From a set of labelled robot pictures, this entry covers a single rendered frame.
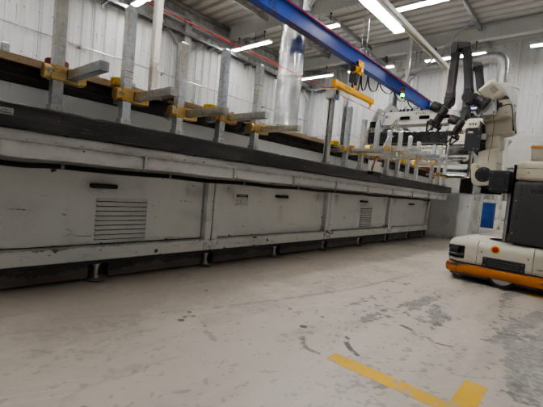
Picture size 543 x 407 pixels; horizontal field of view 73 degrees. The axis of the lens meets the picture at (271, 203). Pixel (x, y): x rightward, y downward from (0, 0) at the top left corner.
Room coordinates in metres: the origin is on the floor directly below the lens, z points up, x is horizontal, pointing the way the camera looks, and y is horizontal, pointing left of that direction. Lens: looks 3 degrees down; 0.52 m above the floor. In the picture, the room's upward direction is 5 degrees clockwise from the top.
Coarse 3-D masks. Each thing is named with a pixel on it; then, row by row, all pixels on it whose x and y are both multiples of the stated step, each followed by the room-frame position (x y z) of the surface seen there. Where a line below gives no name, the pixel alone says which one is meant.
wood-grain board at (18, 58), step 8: (0, 56) 1.31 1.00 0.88; (8, 56) 1.33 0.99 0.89; (16, 56) 1.35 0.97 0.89; (24, 64) 1.37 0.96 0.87; (32, 64) 1.39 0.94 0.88; (40, 64) 1.41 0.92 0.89; (88, 80) 1.54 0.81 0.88; (96, 80) 1.56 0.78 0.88; (104, 80) 1.59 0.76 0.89; (112, 88) 1.63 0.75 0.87; (136, 88) 1.70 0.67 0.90; (184, 104) 1.90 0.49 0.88; (192, 104) 1.94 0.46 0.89; (296, 136) 2.64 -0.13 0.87; (304, 136) 2.69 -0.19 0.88; (384, 160) 3.77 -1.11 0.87; (392, 160) 3.88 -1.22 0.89
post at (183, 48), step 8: (184, 48) 1.66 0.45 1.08; (184, 56) 1.66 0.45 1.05; (176, 64) 1.67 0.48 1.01; (184, 64) 1.66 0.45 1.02; (176, 72) 1.66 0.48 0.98; (184, 72) 1.66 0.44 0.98; (176, 80) 1.66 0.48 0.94; (184, 80) 1.67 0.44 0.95; (184, 88) 1.67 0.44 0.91; (184, 96) 1.67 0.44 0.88; (176, 104) 1.65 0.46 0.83; (176, 120) 1.65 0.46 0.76; (176, 128) 1.65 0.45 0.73
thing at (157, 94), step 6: (150, 90) 1.41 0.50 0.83; (156, 90) 1.38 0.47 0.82; (162, 90) 1.35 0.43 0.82; (168, 90) 1.33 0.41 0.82; (174, 90) 1.33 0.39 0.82; (138, 96) 1.46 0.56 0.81; (144, 96) 1.43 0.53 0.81; (150, 96) 1.40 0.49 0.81; (156, 96) 1.38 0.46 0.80; (162, 96) 1.36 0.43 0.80; (168, 96) 1.35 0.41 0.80; (174, 96) 1.34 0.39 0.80; (114, 102) 1.59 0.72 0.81
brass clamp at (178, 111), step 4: (168, 108) 1.64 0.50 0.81; (172, 108) 1.62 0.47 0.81; (176, 108) 1.64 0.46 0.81; (180, 108) 1.65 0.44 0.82; (184, 108) 1.67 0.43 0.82; (188, 108) 1.68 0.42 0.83; (168, 112) 1.64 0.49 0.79; (172, 112) 1.62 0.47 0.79; (176, 112) 1.64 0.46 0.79; (180, 112) 1.65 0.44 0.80; (184, 112) 1.67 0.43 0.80; (172, 116) 1.65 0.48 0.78; (176, 116) 1.64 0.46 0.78; (180, 116) 1.65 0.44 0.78; (184, 116) 1.67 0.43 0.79; (188, 120) 1.72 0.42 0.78; (192, 120) 1.71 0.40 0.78; (196, 120) 1.72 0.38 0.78
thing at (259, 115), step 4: (248, 112) 1.77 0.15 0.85; (252, 112) 1.75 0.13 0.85; (256, 112) 1.73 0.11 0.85; (260, 112) 1.71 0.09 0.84; (264, 112) 1.70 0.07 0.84; (268, 112) 1.71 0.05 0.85; (208, 116) 1.96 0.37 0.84; (228, 116) 1.86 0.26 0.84; (232, 116) 1.84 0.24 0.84; (236, 116) 1.82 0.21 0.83; (240, 116) 1.80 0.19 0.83; (244, 116) 1.78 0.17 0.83; (248, 116) 1.77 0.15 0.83; (252, 116) 1.75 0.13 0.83; (256, 116) 1.73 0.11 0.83; (260, 116) 1.71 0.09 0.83; (264, 116) 1.70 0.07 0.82; (268, 116) 1.71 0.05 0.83; (208, 120) 1.96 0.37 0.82; (212, 120) 1.94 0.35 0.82; (232, 120) 1.87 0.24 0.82; (236, 120) 1.85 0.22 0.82
